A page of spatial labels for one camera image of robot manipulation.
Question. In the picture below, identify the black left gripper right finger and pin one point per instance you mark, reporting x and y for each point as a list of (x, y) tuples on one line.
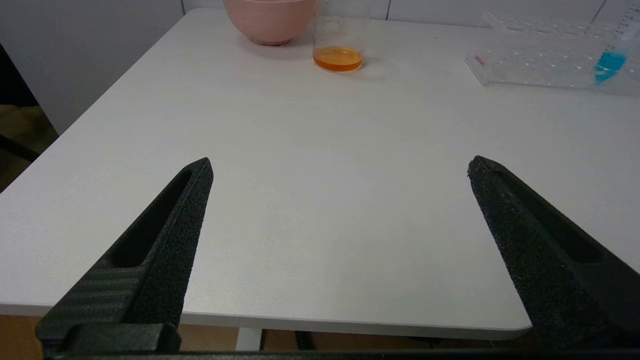
[(560, 270)]

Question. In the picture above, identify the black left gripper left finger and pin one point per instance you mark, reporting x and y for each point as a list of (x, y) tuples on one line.
[(140, 280)]

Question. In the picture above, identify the clear acrylic test tube rack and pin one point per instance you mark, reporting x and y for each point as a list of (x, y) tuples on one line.
[(540, 65)]

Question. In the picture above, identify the test tube with blue pigment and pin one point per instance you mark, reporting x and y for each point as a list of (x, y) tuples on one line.
[(612, 57)]

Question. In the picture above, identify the clear glass beaker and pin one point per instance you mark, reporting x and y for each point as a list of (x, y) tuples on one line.
[(338, 50)]

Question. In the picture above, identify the white table leg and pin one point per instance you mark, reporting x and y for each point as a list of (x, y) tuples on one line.
[(248, 339)]

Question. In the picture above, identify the dark background furniture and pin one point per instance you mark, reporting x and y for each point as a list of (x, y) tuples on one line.
[(15, 90)]

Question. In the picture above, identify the pink plastic bowl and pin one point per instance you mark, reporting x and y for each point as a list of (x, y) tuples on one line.
[(270, 20)]

